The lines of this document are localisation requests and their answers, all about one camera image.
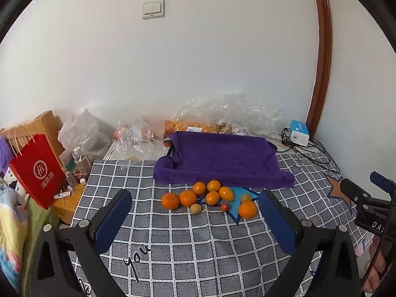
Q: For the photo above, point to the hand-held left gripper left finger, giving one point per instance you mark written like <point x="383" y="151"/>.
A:
<point x="114" y="219"/>

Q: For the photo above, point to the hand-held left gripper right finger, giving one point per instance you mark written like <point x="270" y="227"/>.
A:
<point x="278" y="222"/>

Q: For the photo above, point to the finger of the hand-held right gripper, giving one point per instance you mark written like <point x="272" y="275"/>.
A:
<point x="382" y="181"/>
<point x="352" y="190"/>

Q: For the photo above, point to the orange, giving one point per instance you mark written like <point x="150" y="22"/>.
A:
<point x="213" y="185"/>
<point x="226" y="193"/>
<point x="199" y="188"/>
<point x="212" y="198"/>
<point x="247" y="209"/>
<point x="187" y="198"/>
<point x="170" y="200"/>

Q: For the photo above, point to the small green fruit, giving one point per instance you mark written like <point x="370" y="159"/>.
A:
<point x="246" y="198"/>
<point x="196" y="208"/>

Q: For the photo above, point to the small red fruit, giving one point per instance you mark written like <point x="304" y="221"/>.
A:
<point x="225" y="206"/>

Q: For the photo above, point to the purple towel lined tray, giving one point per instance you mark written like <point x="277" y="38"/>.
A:
<point x="222" y="157"/>

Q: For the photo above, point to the person's right hand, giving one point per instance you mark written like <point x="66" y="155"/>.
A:
<point x="372" y="277"/>

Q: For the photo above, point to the wooden bedside table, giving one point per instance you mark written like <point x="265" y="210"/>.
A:
<point x="69" y="204"/>

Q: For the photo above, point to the white tube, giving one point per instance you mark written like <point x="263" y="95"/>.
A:
<point x="62" y="195"/>

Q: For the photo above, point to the clear plastic bottle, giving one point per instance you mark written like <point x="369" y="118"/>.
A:
<point x="81" y="161"/>

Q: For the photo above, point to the grey checked bed sheet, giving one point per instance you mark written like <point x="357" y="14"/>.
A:
<point x="185" y="247"/>

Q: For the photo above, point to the green cloth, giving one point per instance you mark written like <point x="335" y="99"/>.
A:
<point x="37" y="219"/>

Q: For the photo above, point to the white and blue tissue box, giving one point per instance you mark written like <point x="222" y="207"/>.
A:
<point x="299" y="133"/>

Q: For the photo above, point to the crumpled clear plastic bag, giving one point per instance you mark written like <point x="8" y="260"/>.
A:
<point x="139" y="139"/>

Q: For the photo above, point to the red paper bag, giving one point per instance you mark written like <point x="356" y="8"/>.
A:
<point x="38" y="173"/>

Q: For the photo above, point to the white translucent plastic bag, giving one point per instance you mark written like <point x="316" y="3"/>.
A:
<point x="83" y="130"/>

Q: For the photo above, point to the colourful printed blanket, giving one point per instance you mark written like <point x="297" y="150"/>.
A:
<point x="10" y="238"/>

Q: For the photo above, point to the wooden chair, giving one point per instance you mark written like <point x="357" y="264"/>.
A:
<point x="49" y="126"/>

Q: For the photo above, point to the bag of small oranges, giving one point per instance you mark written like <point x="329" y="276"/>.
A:
<point x="185" y="126"/>

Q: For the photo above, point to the large clear plastic bag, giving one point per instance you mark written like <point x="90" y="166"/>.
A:
<point x="229" y="111"/>

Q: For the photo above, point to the purple fluffy cloth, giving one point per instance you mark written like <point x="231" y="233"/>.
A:
<point x="4" y="154"/>

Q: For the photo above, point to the brown wooden door frame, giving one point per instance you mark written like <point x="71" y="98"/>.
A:
<point x="323" y="52"/>

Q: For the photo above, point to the white light switch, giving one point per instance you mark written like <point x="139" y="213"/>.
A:
<point x="153" y="9"/>

